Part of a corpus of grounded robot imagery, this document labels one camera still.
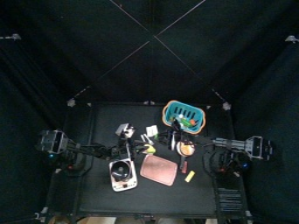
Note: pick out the yellow toy corn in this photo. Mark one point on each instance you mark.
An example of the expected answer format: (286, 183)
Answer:
(149, 149)

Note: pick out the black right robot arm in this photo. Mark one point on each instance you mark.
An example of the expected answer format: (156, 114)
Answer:
(233, 144)

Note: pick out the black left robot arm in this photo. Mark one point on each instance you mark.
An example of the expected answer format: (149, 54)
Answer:
(89, 150)

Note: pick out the white toy utensil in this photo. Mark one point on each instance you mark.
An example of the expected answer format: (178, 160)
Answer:
(146, 139)

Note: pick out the green toy in basket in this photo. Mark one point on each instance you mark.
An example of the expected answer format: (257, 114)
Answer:
(185, 123)

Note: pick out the white toy in basket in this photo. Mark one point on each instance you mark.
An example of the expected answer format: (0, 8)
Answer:
(180, 116)

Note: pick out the orange toy in basket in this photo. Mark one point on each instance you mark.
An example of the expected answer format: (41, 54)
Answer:
(192, 121)

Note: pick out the teal basket with orange rim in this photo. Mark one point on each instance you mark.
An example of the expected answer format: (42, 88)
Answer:
(184, 116)

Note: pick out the black toy pot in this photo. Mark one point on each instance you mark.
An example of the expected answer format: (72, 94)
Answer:
(120, 171)

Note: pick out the yellow toy block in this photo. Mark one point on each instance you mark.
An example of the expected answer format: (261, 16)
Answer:
(189, 176)

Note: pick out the white text label sticker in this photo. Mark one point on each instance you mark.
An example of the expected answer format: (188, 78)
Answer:
(229, 199)

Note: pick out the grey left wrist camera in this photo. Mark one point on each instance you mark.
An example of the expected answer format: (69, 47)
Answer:
(124, 130)

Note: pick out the grey frame corner bracket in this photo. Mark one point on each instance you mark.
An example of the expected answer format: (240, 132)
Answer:
(225, 106)
(13, 36)
(70, 102)
(148, 102)
(290, 38)

